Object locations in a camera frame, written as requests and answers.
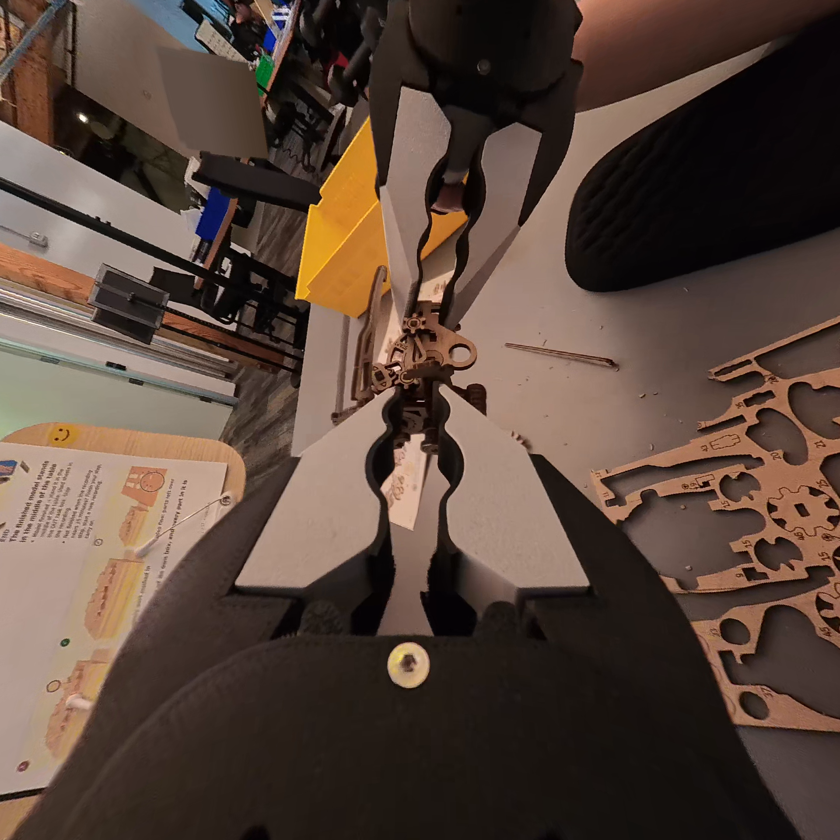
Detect open instruction booklet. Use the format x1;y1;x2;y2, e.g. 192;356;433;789
384;274;460;531

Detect black quilted cushion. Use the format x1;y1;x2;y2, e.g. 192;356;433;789
564;26;840;293

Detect yellow plastic bin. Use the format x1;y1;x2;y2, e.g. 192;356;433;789
295;118;470;319

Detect blue plastic bin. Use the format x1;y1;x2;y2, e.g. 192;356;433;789
196;190;240;244

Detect laser-cut plywood parts sheet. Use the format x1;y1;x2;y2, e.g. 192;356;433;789
591;315;840;731

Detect thin wooden strip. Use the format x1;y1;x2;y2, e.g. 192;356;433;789
504;341;619;370

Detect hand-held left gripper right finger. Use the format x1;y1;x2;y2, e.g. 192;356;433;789
427;387;590;636

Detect partly built wooden model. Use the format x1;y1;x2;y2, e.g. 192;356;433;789
331;266;490;457

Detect grey wall-mounted box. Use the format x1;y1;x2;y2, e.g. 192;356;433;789
88;264;170;343

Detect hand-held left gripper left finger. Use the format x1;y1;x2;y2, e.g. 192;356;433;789
234;387;403;636

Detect person's right forearm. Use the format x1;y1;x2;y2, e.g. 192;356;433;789
571;0;840;112

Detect printed task instruction sheet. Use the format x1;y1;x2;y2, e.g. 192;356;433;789
0;441;229;802

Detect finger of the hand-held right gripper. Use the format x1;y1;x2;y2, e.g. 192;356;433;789
377;84;455;322
443;123;546;330

